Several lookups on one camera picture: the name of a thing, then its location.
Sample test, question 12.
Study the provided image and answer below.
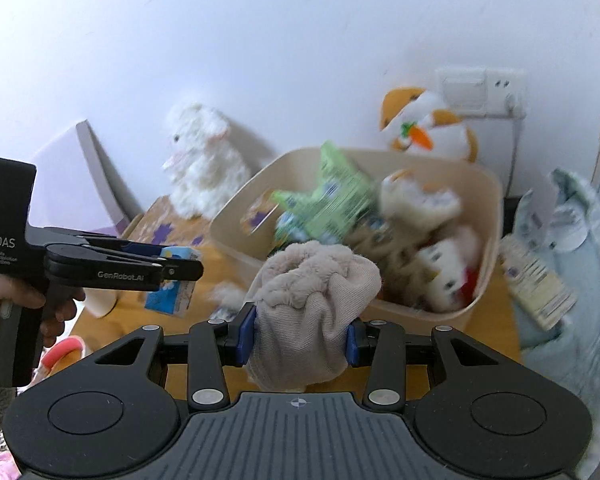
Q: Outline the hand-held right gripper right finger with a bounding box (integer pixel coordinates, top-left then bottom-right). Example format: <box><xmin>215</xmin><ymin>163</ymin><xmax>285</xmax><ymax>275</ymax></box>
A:
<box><xmin>345</xmin><ymin>317</ymin><xmax>526</xmax><ymax>408</ymax></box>

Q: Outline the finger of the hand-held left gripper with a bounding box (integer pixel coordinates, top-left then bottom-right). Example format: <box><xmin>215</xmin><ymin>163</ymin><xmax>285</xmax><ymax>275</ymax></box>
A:
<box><xmin>30</xmin><ymin>227</ymin><xmax>181</xmax><ymax>259</ymax></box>
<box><xmin>47</xmin><ymin>244</ymin><xmax>204</xmax><ymax>291</ymax></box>

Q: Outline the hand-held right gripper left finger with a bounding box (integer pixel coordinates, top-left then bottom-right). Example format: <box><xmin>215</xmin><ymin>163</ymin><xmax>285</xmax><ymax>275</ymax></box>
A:
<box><xmin>87</xmin><ymin>302</ymin><xmax>258</xmax><ymax>408</ymax></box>

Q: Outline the beige fleece sock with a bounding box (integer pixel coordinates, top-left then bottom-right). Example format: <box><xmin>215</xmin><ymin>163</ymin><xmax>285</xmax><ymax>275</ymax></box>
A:
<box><xmin>245</xmin><ymin>240</ymin><xmax>382</xmax><ymax>392</ymax></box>

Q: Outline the blue tissue packet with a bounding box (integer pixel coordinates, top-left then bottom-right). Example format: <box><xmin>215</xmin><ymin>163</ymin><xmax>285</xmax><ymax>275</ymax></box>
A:
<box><xmin>145</xmin><ymin>246</ymin><xmax>202</xmax><ymax>319</ymax></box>

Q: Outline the beige storage basket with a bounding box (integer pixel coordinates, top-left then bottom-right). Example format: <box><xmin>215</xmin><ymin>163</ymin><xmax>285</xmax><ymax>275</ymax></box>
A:
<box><xmin>210</xmin><ymin>147</ymin><xmax>503</xmax><ymax>329</ymax></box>

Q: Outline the white cat plush toy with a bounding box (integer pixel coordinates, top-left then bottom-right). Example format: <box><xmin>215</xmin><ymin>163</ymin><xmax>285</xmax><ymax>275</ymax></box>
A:
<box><xmin>415</xmin><ymin>225</ymin><xmax>483</xmax><ymax>312</ymax></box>

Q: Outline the green snack packet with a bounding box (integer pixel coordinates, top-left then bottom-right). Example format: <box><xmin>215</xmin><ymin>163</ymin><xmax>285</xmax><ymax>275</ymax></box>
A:
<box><xmin>272</xmin><ymin>142</ymin><xmax>381</xmax><ymax>247</ymax></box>

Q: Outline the small cream orange plush toy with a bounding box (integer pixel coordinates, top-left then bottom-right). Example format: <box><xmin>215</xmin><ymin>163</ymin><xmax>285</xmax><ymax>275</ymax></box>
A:
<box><xmin>380</xmin><ymin>169</ymin><xmax>462</xmax><ymax>232</ymax></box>

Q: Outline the person's left hand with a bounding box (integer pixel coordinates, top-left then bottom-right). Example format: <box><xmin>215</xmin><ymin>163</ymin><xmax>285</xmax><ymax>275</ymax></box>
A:
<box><xmin>0</xmin><ymin>271</ymin><xmax>87</xmax><ymax>353</ymax></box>

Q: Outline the white cup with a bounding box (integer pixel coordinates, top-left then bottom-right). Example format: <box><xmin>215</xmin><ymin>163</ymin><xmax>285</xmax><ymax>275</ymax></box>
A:
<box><xmin>86</xmin><ymin>289</ymin><xmax>119</xmax><ymax>319</ymax></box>

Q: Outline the white flat box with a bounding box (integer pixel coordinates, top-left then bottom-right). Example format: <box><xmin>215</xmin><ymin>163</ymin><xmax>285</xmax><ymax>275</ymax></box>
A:
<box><xmin>27</xmin><ymin>120</ymin><xmax>146</xmax><ymax>241</ymax></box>

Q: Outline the brown pouch with purple stars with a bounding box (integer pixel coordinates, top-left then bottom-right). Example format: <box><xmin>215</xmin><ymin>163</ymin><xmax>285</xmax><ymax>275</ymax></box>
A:
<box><xmin>127</xmin><ymin>195</ymin><xmax>216</xmax><ymax>261</ymax></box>

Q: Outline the pink plastic item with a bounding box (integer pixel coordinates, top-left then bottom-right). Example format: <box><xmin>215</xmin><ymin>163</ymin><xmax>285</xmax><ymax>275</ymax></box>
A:
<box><xmin>32</xmin><ymin>337</ymin><xmax>88</xmax><ymax>382</ymax></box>

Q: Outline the white lamb plush toy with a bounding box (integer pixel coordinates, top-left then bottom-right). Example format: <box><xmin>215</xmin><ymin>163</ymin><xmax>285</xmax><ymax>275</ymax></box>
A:
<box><xmin>161</xmin><ymin>104</ymin><xmax>253</xmax><ymax>220</ymax></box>

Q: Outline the beige paper tag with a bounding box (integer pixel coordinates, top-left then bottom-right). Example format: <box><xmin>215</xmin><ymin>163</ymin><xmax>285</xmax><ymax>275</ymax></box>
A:
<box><xmin>500</xmin><ymin>235</ymin><xmax>578</xmax><ymax>331</ymax></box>

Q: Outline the light blue quilted jacket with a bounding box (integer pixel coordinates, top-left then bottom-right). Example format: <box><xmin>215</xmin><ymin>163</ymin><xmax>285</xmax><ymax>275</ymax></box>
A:
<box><xmin>500</xmin><ymin>167</ymin><xmax>600</xmax><ymax>477</ymax></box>

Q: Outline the orange white plush toy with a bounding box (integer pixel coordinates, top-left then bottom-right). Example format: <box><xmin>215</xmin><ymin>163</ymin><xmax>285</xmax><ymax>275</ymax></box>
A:
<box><xmin>379</xmin><ymin>87</ymin><xmax>478</xmax><ymax>163</ymax></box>

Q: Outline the white card tag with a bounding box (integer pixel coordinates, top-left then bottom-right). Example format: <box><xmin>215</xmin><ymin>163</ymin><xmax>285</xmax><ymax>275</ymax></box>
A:
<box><xmin>522</xmin><ymin>180</ymin><xmax>588</xmax><ymax>253</ymax></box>

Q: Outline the white power plug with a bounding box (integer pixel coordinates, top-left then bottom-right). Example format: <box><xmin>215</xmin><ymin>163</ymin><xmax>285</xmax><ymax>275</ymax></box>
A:
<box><xmin>502</xmin><ymin>92</ymin><xmax>526</xmax><ymax>119</ymax></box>

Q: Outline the white power cable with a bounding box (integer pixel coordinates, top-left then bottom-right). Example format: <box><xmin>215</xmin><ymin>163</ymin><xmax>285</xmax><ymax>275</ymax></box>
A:
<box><xmin>504</xmin><ymin>117</ymin><xmax>524</xmax><ymax>197</ymax></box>

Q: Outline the white wall socket panel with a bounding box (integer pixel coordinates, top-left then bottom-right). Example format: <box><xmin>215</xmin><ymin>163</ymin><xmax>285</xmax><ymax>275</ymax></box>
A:
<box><xmin>435</xmin><ymin>66</ymin><xmax>527</xmax><ymax>121</ymax></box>

